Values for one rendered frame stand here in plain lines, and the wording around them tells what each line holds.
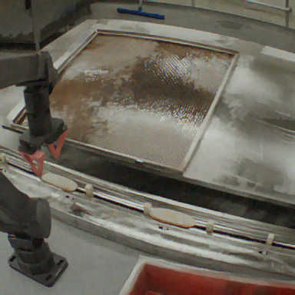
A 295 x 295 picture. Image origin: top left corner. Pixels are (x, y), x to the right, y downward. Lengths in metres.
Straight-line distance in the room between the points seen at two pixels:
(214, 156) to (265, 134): 0.15
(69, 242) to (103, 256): 0.09
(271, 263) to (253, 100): 0.49
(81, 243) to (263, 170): 0.43
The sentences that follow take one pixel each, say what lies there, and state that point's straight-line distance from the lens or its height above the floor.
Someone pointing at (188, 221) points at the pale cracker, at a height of 0.86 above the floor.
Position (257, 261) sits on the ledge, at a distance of 0.84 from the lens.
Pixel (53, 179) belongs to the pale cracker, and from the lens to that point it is 1.03.
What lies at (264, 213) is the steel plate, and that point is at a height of 0.82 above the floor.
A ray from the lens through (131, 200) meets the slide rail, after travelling 0.97.
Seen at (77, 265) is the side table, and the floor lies 0.82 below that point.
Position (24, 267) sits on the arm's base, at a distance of 0.86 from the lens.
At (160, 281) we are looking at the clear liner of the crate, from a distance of 0.78.
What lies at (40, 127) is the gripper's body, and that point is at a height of 1.03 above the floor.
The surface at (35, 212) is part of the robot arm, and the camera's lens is 0.75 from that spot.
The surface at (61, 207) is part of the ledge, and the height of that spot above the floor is 0.86.
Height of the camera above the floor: 1.51
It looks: 37 degrees down
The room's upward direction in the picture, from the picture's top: 2 degrees counter-clockwise
